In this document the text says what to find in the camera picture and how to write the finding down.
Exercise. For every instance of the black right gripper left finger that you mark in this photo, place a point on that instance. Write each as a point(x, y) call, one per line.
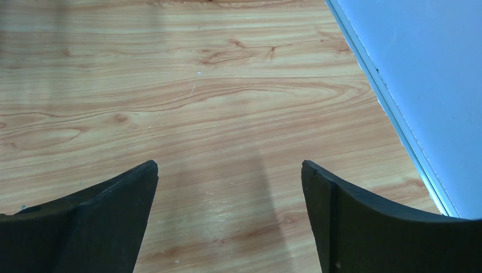
point(97, 229)

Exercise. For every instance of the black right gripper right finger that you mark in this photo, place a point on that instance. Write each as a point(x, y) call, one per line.
point(356, 230)

